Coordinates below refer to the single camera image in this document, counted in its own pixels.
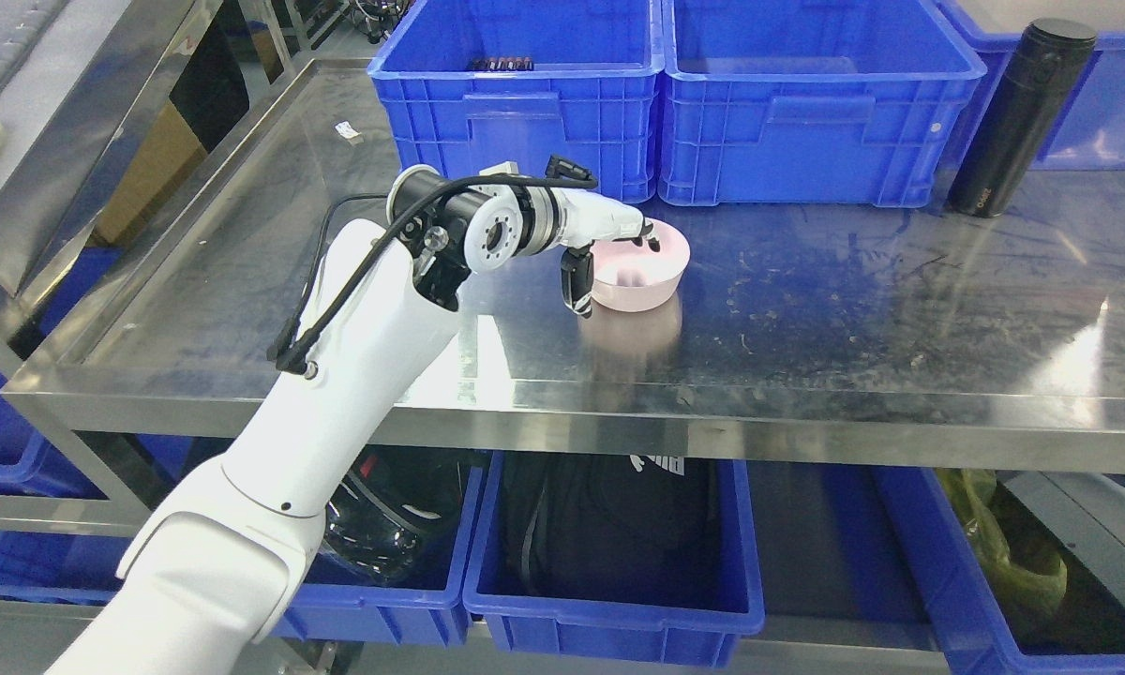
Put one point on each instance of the blue crate back left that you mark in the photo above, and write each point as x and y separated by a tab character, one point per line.
467	85

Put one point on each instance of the blue crate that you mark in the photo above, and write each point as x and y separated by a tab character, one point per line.
808	101
1089	133
467	85

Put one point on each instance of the blue crate back middle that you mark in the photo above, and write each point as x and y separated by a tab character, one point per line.
808	101

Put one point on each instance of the steel shelf table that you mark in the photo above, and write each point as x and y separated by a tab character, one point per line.
816	333

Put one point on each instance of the blue crate back right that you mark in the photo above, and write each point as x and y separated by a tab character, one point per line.
1089	133

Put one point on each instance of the yellow-green bag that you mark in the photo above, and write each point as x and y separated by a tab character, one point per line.
1020	559

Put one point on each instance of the blue bin lower right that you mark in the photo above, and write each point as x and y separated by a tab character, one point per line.
1086	514

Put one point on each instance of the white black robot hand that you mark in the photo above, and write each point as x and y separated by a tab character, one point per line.
586	217

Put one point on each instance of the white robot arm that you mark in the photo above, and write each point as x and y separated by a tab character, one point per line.
219	562

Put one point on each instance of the blue bin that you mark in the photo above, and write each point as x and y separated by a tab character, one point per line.
1086	514
703	637
394	552

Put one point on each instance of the black thermos bottle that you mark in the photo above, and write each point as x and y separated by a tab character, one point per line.
1049	57

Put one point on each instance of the blue bin lower left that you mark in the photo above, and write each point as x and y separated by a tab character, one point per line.
394	552

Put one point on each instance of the pink plastic bowl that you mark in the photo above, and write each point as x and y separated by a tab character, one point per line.
634	279

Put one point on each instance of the white paper scrap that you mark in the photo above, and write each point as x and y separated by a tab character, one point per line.
348	133

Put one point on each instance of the black bag in bin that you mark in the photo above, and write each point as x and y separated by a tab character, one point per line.
626	529

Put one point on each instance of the blue bin lower middle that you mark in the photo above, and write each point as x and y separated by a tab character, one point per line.
703	637

